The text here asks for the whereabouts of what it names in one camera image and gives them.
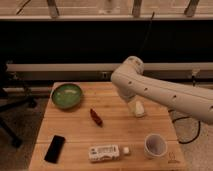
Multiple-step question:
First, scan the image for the green ceramic bowl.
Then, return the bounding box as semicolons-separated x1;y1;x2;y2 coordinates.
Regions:
51;83;83;110

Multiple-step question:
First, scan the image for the white labelled bottle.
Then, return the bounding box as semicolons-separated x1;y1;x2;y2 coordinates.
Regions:
88;144;130;163

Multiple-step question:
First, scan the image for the black smartphone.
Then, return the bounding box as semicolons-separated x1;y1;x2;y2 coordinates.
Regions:
44;135;65;163

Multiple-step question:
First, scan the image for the white paper cup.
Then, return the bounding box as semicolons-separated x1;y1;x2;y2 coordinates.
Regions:
144;134;168;159

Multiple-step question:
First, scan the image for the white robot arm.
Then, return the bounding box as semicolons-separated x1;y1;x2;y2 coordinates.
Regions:
111;56;213;125

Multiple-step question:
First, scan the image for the red chili pepper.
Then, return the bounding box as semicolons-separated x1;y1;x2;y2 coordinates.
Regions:
90;109;103;127

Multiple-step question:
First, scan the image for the thin black rod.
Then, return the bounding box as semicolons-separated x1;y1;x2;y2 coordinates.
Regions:
138;11;155;57

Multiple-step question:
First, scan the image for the white sponge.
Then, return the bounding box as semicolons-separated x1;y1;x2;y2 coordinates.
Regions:
134;101;145;117

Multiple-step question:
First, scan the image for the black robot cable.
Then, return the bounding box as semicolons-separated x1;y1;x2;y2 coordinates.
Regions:
168;109;202;145

